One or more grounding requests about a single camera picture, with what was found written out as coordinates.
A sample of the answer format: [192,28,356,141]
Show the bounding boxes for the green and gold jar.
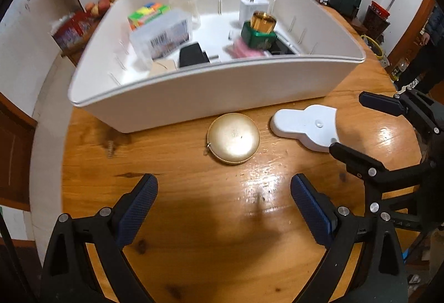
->
[241,11,278,50]

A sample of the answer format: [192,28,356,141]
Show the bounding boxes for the yellow rim plastic jar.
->
[361,34,386,60]

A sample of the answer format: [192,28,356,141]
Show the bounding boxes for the brown wooden door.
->
[0,91,37,212]

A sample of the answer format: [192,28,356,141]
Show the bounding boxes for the round gold compact case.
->
[207,112,261,165]

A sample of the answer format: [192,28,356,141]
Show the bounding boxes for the stuffed toy bear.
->
[85,0,125,17]

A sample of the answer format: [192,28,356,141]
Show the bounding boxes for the pink hair roller clip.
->
[229,40,271,59]

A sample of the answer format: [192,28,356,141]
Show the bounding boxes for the white plastic storage bin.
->
[67,0,366,134]

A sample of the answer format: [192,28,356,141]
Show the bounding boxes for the white plastic opener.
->
[271,105,342,152]

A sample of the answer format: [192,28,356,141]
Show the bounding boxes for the red lid jar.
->
[362,1,392,40]

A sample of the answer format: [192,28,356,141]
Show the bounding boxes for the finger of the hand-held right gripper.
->
[328,142,422,193]
[359,88,444,134]

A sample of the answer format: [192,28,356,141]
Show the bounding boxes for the white power adapter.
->
[239,0,269,26]

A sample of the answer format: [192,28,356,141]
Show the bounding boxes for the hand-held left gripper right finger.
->
[291,174,408,303]

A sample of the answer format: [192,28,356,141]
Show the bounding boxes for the colourful puzzle cube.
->
[128,2,171,30]

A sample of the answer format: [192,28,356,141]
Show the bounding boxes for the clear plastic cup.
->
[180,0,202,28]

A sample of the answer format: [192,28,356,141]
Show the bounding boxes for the black slim device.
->
[271,36,301,56]

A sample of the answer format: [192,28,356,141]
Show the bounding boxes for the black rectangular case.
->
[178,42,210,68]

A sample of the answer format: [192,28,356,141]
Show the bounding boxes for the red snack packets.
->
[52,11,93,50]

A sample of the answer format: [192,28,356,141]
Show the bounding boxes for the clear plastic box with label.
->
[130,8,193,59]

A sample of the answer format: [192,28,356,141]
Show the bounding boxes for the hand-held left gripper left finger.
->
[40,174,159,303]

